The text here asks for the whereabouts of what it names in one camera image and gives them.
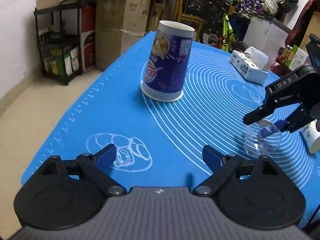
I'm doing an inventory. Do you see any clear plastic cup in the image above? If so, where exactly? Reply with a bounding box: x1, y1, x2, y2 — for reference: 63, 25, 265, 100
244, 119, 282, 158

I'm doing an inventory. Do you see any white paper cup left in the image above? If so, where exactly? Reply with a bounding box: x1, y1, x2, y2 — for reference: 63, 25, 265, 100
300, 120, 320, 154

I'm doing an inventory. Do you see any purple paper cup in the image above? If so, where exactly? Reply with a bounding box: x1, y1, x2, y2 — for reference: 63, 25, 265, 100
140, 20, 195, 102

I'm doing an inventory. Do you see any green white carton box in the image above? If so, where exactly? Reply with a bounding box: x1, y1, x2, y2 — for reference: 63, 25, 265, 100
285, 45, 308, 71

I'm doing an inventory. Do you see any white tissue box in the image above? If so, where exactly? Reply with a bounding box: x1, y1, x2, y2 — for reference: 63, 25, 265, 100
229, 47, 268, 85

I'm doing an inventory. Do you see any tall cardboard box right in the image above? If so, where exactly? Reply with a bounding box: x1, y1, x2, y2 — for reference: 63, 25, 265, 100
300, 11, 320, 52

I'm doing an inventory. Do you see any blue silicone mat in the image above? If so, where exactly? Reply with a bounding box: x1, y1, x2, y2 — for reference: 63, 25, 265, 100
20, 31, 320, 229

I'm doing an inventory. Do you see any black bicycle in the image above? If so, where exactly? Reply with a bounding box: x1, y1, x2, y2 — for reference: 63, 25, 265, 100
199, 0, 248, 53

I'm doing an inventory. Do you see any pile of colourful clothes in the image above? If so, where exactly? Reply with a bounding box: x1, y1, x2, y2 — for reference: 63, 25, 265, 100
237, 0, 278, 16

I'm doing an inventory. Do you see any wooden chair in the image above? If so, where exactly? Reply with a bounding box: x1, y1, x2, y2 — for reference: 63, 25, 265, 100
174, 0, 204, 42

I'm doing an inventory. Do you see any black metal shelf rack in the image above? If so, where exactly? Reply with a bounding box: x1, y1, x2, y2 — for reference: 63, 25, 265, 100
34, 0, 83, 86

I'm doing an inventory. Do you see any lower cardboard box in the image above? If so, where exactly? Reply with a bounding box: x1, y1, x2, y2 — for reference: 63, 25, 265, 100
95, 0, 151, 71

